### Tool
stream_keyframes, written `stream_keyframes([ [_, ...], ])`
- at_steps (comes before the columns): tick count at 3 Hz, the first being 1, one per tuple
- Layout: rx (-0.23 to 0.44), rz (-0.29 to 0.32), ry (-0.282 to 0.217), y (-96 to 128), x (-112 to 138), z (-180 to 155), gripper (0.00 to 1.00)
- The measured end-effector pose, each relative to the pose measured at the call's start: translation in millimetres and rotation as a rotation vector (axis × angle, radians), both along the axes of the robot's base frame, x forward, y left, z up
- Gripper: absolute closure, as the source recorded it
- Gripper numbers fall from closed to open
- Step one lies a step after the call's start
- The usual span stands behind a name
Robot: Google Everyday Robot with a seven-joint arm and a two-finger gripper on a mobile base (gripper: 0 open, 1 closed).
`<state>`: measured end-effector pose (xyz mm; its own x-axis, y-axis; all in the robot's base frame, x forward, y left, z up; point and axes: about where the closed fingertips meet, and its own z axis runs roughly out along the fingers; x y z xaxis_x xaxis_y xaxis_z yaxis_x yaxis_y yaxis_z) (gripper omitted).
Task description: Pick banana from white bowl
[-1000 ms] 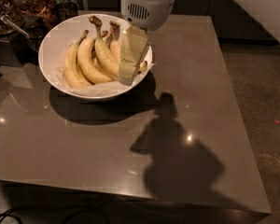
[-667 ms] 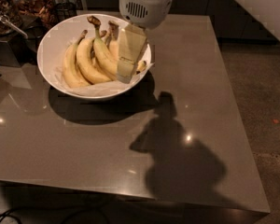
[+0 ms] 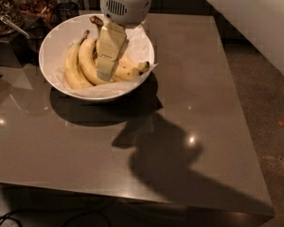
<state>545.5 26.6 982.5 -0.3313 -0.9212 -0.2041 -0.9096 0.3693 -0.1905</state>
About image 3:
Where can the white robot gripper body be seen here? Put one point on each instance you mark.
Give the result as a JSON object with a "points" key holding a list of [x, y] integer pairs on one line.
{"points": [[127, 8]]}

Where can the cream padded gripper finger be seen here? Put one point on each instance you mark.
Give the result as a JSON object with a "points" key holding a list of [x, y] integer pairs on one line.
{"points": [[109, 44]]}

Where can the yellow banana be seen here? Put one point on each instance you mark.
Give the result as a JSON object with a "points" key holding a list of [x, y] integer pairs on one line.
{"points": [[122, 71], [142, 67], [86, 62], [72, 74]]}

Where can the white ceramic bowl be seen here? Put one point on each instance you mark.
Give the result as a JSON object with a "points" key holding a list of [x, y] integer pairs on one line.
{"points": [[53, 53]]}

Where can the glass jar of snacks right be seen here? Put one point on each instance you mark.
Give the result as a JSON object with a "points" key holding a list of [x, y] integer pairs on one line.
{"points": [[45, 9]]}

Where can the black wire basket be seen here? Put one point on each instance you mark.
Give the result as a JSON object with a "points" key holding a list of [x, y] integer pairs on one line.
{"points": [[67, 11]]}

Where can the metal scoop handle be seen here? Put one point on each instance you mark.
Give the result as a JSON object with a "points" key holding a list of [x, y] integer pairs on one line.
{"points": [[6, 20]]}

